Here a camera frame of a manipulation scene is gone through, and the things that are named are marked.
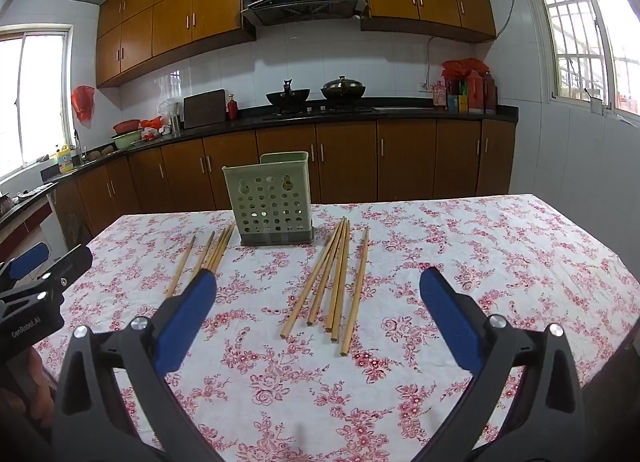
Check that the green perforated utensil holder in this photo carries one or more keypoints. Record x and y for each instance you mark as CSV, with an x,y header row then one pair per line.
x,y
270,202

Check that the window by sink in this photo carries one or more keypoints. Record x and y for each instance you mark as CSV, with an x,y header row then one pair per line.
x,y
35,102

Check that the black pot with lid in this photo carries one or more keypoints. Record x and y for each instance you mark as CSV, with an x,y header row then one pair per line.
x,y
343,88

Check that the black gas stove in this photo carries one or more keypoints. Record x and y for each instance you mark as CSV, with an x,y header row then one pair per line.
x,y
320,110

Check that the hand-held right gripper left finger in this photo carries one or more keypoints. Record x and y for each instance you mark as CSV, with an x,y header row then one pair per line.
x,y
186,322

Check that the wooden base cabinets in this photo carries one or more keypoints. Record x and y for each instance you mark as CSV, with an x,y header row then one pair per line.
x,y
345,162

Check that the red floral tablecloth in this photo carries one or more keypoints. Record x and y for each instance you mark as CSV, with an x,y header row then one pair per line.
x,y
500,252

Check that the black wok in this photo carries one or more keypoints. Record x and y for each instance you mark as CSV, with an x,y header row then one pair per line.
x,y
287,97

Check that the metal faucet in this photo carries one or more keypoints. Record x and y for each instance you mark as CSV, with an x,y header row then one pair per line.
x,y
77,147

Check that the orange plastic bag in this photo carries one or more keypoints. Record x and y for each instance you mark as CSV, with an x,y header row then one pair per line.
x,y
151,123

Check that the large red plastic bag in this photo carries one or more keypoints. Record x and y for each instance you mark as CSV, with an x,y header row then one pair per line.
x,y
465,67

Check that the green basin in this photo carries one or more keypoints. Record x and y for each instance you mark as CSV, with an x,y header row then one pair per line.
x,y
125,141

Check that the dark wooden cutting board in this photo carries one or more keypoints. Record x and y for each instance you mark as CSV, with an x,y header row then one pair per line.
x,y
204,109

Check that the red bottle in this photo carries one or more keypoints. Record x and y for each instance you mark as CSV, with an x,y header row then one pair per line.
x,y
232,109

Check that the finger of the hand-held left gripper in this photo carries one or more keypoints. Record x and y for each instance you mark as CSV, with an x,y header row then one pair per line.
x,y
25,260
65,267

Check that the red plastic bag on hook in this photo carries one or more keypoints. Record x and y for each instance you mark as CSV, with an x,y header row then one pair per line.
x,y
82,104

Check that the small metal cup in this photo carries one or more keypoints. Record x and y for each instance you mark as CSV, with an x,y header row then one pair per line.
x,y
596,106

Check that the yellow detergent bottle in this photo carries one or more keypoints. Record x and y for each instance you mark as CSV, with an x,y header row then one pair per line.
x,y
66,161

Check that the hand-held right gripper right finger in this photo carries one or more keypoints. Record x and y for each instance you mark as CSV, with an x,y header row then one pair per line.
x,y
450,322

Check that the barred window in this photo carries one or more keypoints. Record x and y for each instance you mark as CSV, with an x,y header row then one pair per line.
x,y
590,42

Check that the pink bottle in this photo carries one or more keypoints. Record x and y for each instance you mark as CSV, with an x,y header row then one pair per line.
x,y
439,96

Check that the white plastic bag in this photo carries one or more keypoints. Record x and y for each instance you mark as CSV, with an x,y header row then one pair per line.
x,y
167,107

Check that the red basin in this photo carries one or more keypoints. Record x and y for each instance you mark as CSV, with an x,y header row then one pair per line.
x,y
127,127

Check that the person's left hand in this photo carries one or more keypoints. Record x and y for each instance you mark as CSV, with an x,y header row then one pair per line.
x,y
35,392

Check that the wooden wall cabinets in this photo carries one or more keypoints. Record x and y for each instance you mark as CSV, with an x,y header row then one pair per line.
x,y
175,17

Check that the black kitchen countertop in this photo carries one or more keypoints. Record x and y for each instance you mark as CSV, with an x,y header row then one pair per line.
x,y
425,110

